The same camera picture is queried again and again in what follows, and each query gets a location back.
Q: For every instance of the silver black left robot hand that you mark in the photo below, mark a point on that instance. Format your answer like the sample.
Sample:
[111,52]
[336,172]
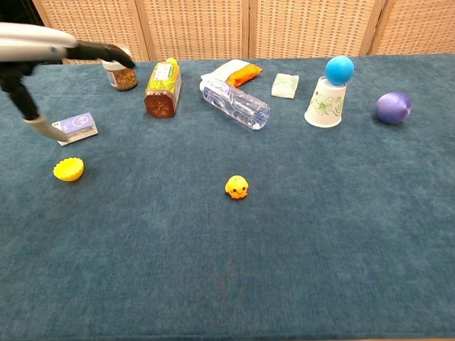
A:
[32,44]

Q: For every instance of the yellow chick toy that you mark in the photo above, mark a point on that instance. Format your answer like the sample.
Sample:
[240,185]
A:
[237,187]

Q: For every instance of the yellow cupcake mould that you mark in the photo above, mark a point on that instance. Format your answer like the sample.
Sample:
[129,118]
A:
[67,171]

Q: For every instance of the black tripod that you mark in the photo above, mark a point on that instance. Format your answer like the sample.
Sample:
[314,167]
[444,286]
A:
[32,12]

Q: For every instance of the purple white card box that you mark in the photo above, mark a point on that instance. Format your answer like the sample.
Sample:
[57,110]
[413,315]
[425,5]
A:
[80,124]

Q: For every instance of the nut jar white lid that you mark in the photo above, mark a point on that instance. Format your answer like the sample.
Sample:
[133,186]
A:
[122,79]

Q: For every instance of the brown tea bottle yellow label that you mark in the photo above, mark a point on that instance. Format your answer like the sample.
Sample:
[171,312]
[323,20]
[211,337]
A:
[163,90]

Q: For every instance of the wicker folding screen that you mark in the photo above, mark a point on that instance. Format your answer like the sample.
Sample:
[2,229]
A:
[199,26]

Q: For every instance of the orange white snack bag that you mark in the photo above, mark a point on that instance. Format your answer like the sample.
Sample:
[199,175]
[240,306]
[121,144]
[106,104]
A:
[239,72]

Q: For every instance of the clear plastic water bottle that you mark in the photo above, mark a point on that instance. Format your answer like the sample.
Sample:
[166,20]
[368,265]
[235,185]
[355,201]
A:
[236,104]

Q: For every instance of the teal tablecloth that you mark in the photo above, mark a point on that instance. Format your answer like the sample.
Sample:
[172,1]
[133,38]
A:
[227,248]

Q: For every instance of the white floral paper cup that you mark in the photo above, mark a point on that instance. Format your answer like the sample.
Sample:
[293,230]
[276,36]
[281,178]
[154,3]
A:
[325,104]

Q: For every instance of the blue ball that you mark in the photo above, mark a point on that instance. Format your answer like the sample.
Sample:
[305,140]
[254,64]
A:
[339,70]

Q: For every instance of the purple egg ball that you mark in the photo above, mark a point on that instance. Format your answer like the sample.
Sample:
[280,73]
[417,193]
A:
[392,107]

